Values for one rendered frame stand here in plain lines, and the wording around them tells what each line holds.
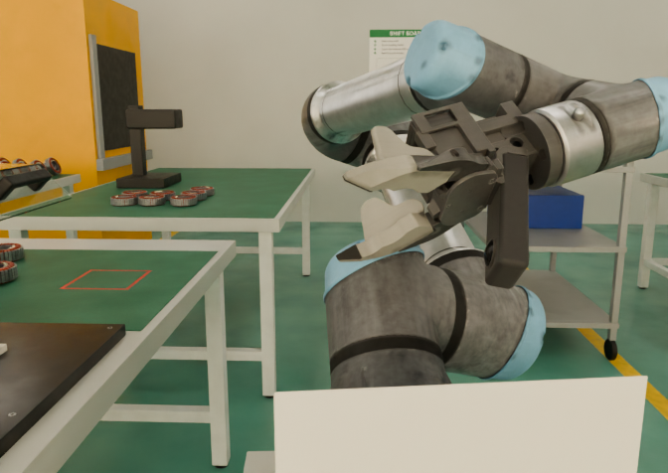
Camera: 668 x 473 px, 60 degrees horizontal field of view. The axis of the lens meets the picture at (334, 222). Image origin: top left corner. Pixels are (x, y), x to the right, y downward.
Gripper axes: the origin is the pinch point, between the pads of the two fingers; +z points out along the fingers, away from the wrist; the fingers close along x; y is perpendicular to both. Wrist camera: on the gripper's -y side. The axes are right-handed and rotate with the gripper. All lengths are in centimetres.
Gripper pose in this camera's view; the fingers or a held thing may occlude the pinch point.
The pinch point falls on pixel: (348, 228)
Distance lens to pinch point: 48.7
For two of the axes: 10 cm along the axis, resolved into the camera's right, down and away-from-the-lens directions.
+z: -9.3, 2.8, -2.3
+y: -3.6, -7.8, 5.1
